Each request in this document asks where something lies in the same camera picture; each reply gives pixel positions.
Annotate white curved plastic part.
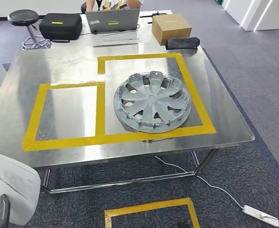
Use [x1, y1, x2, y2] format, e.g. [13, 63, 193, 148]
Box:
[0, 150, 41, 227]

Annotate stainless steel workbench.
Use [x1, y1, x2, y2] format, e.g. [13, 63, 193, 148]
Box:
[0, 47, 255, 197]

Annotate yellow tape square outline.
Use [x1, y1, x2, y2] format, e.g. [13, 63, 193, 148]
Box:
[104, 197, 200, 228]

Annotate black round stool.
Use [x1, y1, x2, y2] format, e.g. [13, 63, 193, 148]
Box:
[7, 9, 52, 50]

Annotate black zip carry case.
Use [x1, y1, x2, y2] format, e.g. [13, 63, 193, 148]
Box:
[39, 13, 83, 42]

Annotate light grey desk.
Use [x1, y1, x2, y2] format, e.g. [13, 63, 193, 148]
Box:
[50, 10, 173, 48]

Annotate grey plastic wheel cover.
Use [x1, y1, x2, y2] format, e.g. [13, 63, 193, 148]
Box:
[114, 70, 192, 134]

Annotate grey laptop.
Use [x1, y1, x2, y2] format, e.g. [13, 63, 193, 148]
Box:
[85, 8, 141, 35]

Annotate person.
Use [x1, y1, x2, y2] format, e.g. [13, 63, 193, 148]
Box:
[86, 0, 144, 12]

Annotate black flat tool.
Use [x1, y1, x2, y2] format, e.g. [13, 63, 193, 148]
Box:
[139, 12, 168, 25]

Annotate brown cardboard box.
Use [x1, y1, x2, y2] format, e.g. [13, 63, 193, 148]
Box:
[152, 13, 192, 46]

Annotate black folded umbrella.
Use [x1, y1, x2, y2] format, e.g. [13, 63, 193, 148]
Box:
[165, 37, 200, 50]

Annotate white power strip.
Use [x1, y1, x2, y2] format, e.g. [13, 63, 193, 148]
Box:
[242, 205, 279, 228]

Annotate white lit display block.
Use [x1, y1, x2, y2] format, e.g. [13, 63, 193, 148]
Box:
[222, 0, 279, 31]

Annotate small yellow tape frame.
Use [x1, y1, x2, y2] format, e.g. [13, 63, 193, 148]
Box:
[22, 81, 106, 152]

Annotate white power cable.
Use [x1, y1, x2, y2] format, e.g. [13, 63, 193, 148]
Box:
[154, 155, 245, 210]

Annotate large yellow tape frame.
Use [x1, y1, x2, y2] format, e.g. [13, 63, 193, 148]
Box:
[97, 53, 217, 143]

